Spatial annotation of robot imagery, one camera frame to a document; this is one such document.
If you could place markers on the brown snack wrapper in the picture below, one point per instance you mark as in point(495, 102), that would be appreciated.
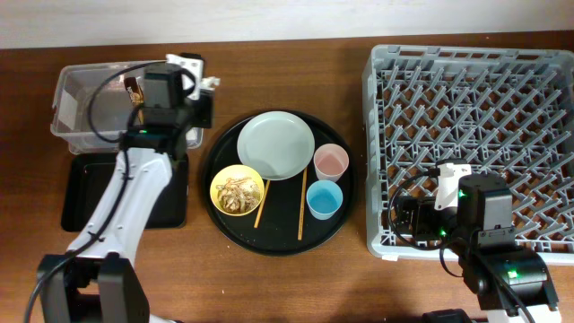
point(134, 91)

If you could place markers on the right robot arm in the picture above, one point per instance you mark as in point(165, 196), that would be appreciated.
point(471, 216)

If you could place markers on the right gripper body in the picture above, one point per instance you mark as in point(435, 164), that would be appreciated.
point(429, 222)

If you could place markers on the clear plastic bin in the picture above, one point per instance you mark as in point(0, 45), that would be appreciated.
point(94, 112)

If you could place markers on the black rectangular tray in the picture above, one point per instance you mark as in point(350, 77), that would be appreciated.
point(89, 176)

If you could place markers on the white tissue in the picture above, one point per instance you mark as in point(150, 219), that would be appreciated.
point(210, 83)

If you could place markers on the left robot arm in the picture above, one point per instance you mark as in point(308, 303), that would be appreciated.
point(95, 279)

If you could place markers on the grey dishwasher rack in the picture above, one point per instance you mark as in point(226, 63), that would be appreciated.
point(502, 110)

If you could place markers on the grey plate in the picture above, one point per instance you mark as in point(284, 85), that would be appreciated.
point(278, 145)

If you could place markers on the round black serving tray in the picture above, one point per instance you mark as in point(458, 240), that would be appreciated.
point(279, 230)

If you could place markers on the peanut shells and rice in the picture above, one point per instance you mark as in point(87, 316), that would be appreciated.
point(238, 195)

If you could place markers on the blue cup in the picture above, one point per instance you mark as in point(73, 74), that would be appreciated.
point(324, 198)

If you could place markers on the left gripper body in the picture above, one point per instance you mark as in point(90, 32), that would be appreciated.
point(201, 111)

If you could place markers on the wooden chopstick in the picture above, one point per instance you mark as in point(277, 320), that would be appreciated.
point(302, 204)
point(262, 204)

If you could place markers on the yellow bowl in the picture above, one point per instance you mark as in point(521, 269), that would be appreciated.
point(234, 171)

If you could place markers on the pink cup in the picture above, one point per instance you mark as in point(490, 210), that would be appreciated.
point(331, 162)

